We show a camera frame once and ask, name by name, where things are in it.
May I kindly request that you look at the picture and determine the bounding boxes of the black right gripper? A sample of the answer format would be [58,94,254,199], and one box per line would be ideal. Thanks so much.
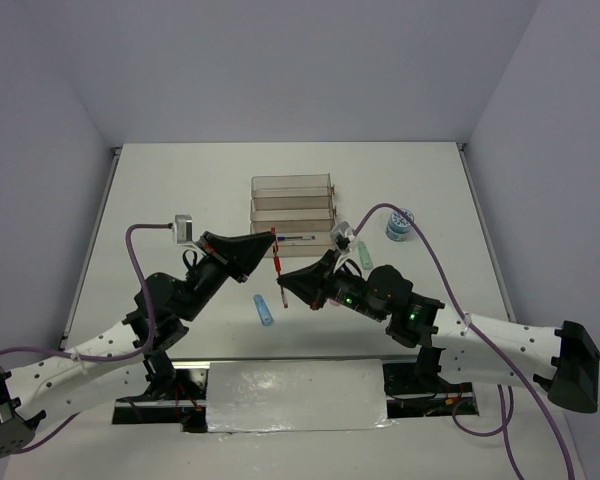
[278,248,386,321]

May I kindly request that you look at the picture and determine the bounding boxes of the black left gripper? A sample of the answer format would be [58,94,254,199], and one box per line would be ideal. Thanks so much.
[178,231,275,321]

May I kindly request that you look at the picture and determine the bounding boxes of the red pen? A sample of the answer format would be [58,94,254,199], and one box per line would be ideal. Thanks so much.
[273,254,289,310]

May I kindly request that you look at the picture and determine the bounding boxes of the green correction tape case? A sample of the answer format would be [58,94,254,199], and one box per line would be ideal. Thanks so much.
[357,241,374,271]

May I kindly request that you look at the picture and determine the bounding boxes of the blue pen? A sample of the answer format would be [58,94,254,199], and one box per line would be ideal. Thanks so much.
[277,235,316,242]

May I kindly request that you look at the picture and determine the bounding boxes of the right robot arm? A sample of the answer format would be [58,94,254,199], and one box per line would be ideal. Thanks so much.
[277,250,600,414]

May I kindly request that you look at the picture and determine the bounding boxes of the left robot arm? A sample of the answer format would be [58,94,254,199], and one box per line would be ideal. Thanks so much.
[0,232,275,459]

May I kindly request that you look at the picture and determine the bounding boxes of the blue correction tape case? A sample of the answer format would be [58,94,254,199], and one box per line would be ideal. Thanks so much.
[253,294,274,326]

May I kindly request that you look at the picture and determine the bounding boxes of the clear tiered organizer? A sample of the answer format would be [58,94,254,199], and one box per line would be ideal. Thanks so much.
[250,173,337,257]

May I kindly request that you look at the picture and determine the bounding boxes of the blue jar right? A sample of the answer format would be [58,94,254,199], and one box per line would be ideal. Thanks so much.
[385,209,414,242]

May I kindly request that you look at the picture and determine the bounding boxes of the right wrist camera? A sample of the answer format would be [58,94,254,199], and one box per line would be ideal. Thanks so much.
[329,221,357,258]

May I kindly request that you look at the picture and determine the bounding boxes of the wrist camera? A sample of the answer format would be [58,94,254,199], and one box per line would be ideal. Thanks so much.
[329,221,357,258]
[171,214,195,247]

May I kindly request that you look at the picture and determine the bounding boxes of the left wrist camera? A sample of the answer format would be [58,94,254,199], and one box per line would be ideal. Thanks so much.
[171,214,195,247]

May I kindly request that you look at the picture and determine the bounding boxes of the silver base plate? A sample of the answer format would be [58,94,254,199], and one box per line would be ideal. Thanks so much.
[111,355,481,434]

